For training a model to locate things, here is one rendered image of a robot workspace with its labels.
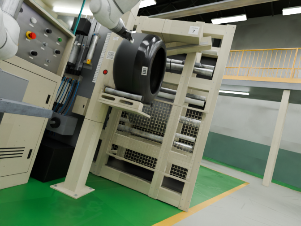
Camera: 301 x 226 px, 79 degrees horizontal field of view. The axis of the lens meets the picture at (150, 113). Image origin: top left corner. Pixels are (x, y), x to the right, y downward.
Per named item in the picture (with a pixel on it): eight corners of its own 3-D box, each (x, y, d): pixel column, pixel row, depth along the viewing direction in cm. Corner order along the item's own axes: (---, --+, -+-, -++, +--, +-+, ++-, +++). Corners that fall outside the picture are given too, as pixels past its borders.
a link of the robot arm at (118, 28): (106, 11, 99) (111, 17, 105) (102, 28, 100) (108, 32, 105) (120, 12, 96) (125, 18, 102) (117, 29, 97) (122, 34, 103)
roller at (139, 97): (103, 87, 149) (106, 86, 152) (103, 93, 151) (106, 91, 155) (142, 97, 139) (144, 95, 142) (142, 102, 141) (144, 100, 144)
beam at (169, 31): (140, 29, 187) (144, 16, 188) (147, 42, 211) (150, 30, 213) (199, 37, 169) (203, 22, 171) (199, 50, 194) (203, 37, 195)
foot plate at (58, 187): (49, 186, 150) (50, 184, 150) (71, 180, 175) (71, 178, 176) (75, 199, 142) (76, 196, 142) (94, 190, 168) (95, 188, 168)
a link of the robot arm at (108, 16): (108, 34, 98) (127, 19, 95) (91, 20, 84) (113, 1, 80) (99, 19, 100) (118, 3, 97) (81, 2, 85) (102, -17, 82)
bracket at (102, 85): (96, 92, 146) (100, 81, 147) (118, 102, 184) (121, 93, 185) (100, 93, 145) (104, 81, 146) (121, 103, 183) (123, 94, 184)
